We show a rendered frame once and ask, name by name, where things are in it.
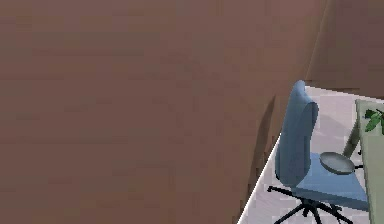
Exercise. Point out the blue office chair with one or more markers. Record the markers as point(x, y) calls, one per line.
point(296, 146)

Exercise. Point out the grey round dish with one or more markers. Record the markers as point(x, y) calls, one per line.
point(336, 162)

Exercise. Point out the green house plant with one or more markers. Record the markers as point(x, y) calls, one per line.
point(374, 120)

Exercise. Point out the pale green table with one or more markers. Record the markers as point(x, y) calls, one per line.
point(373, 156)

